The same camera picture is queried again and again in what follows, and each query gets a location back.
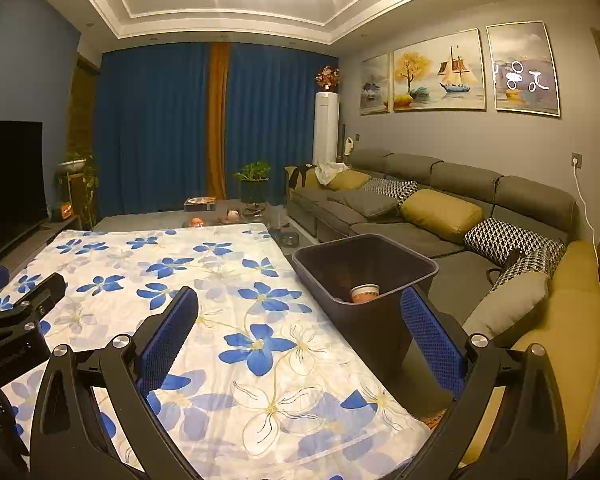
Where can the big mustard cushion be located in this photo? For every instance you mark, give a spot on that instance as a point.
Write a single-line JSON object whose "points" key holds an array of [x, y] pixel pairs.
{"points": [[440, 215]]}

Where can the wall power socket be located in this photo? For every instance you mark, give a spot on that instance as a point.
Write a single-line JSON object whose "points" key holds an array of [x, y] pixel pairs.
{"points": [[576, 160]]}

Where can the dark wooden panel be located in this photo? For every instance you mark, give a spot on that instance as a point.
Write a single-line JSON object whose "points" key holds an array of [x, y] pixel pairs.
{"points": [[82, 125]]}

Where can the brown teapot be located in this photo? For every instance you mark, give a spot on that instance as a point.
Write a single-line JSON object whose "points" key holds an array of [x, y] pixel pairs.
{"points": [[254, 206]]}

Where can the grey sectional sofa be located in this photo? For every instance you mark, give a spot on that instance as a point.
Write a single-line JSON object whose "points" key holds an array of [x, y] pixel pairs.
{"points": [[460, 175]]}

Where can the grey television stand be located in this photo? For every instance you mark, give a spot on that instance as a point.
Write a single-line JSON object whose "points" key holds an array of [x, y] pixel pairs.
{"points": [[55, 232]]}

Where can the large mustard sofa section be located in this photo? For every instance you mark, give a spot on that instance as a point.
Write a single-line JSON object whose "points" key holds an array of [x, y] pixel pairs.
{"points": [[565, 320]]}

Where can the white standing air conditioner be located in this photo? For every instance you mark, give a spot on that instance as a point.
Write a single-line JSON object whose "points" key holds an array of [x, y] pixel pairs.
{"points": [[326, 127]]}

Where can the flat printed box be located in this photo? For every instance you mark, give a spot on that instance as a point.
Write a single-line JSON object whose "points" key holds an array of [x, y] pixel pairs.
{"points": [[199, 205]]}

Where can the small framed landscape painting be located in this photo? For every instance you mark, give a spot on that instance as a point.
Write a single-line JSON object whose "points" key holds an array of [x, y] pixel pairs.
{"points": [[375, 85]]}

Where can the plump grey cushion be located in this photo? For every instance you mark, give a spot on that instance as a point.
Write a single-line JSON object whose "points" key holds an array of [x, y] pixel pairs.
{"points": [[505, 305]]}

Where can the pink pig figurine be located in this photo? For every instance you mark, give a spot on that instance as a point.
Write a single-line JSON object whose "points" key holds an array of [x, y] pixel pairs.
{"points": [[232, 215]]}

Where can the flat grey cushion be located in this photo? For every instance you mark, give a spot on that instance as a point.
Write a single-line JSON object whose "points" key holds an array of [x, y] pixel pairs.
{"points": [[365, 204]]}

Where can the small mustard cushion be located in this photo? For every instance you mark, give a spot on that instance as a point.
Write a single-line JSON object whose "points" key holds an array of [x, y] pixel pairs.
{"points": [[349, 180]]}

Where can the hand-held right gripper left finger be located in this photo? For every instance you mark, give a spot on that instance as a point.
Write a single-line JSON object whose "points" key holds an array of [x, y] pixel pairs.
{"points": [[167, 340]]}

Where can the black flat television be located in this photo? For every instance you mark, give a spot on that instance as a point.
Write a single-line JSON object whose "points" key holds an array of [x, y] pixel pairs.
{"points": [[10, 180]]}

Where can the small orange lit device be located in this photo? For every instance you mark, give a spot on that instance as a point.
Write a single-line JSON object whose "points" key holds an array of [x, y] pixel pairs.
{"points": [[62, 208]]}

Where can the black white patterned cushion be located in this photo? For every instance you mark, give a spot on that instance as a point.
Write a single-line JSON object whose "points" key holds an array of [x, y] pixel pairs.
{"points": [[535, 265], [392, 190], [510, 237]]}

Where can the dark round ashtray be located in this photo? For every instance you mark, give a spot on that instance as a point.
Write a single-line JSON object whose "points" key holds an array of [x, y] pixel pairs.
{"points": [[286, 236]]}

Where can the large framed sailboat painting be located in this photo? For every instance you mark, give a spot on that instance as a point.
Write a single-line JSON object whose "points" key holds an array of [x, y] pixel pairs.
{"points": [[440, 72]]}

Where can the white crumpled cloth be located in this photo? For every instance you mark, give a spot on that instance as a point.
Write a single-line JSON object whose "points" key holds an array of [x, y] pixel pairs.
{"points": [[330, 172]]}

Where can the grey coffee table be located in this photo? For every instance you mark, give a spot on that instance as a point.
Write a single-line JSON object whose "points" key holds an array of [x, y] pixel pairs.
{"points": [[130, 220]]}

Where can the dark grey plastic bin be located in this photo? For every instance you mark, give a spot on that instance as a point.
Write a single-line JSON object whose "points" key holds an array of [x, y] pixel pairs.
{"points": [[380, 340]]}

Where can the wide blue curtain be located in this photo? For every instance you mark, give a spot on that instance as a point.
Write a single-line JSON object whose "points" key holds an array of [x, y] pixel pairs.
{"points": [[280, 125], [155, 130]]}

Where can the red gold flower arrangement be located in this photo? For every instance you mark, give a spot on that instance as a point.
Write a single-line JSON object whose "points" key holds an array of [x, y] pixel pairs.
{"points": [[327, 79]]}

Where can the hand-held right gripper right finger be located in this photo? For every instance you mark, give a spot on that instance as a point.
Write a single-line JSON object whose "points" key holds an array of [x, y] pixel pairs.
{"points": [[432, 340]]}

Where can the trailing plant in white bowl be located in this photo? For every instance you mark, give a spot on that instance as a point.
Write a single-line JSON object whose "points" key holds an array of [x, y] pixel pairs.
{"points": [[75, 165]]}

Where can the blue floral tablecloth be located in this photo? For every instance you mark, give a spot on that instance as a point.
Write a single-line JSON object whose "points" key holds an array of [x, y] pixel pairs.
{"points": [[230, 280]]}

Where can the beige printed paper cup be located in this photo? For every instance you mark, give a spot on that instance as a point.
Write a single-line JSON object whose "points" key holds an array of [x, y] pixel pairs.
{"points": [[365, 294]]}

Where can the narrow orange curtain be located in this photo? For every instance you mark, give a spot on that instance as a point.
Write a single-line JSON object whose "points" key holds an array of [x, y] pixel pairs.
{"points": [[218, 120]]}

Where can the framed grey abstract painting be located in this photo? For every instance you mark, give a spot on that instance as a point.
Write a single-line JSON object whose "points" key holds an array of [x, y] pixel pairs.
{"points": [[525, 72]]}

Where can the black garment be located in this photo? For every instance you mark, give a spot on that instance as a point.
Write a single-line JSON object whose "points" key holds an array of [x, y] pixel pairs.
{"points": [[296, 180]]}

